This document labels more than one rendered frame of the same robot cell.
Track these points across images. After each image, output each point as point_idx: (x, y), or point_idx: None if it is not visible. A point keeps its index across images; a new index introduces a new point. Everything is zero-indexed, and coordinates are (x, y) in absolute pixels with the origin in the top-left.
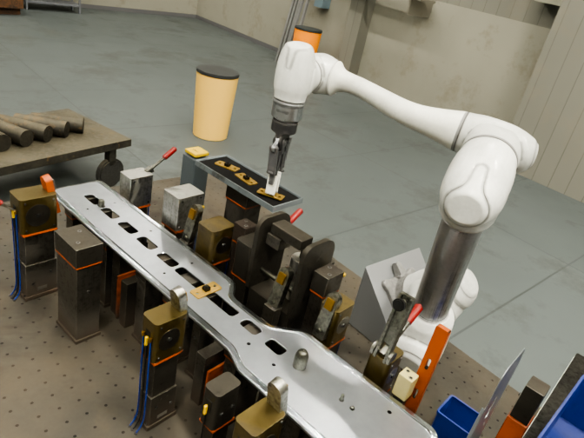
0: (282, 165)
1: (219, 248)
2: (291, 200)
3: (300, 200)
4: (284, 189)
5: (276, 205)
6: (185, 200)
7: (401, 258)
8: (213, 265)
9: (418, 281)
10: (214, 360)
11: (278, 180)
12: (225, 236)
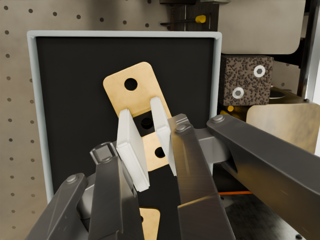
0: (113, 171)
1: (271, 92)
2: (87, 50)
3: (50, 30)
4: (47, 132)
5: (197, 35)
6: (291, 239)
7: None
8: (312, 55)
9: None
10: None
11: (130, 129)
12: (269, 98)
